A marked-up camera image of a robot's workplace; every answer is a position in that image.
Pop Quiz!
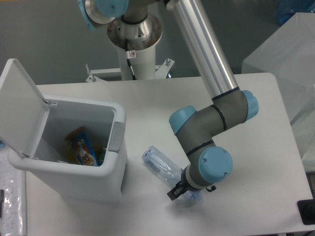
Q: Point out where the black device at edge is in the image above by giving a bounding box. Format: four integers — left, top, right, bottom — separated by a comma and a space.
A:
297, 199, 315, 225

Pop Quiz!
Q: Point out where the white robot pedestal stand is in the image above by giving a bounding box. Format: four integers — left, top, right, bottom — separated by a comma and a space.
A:
86, 43, 175, 83

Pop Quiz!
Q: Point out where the translucent plastic storage box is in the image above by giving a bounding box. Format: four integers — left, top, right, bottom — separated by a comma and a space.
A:
242, 13, 315, 159

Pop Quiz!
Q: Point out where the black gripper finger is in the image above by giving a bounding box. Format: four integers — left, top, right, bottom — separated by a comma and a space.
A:
167, 183, 184, 200

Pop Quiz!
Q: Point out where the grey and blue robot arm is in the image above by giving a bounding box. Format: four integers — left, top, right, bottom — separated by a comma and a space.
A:
77, 0, 259, 200

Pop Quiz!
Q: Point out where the white plastic trash can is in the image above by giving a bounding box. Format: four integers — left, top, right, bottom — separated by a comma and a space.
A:
0, 59, 127, 203

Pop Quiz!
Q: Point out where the green wrapper in bin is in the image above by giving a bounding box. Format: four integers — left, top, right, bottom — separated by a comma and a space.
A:
98, 147, 107, 166

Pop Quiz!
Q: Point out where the orange blue snack wrapper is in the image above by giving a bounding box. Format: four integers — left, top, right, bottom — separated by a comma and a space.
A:
65, 126, 99, 167

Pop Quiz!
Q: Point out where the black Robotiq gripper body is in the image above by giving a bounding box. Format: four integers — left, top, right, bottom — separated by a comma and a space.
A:
180, 172, 217, 192

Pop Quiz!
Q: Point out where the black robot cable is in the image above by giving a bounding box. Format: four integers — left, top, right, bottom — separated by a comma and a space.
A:
124, 38, 137, 81

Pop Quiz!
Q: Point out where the clear plastic water bottle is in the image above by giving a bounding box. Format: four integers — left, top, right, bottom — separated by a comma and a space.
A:
141, 146, 205, 206

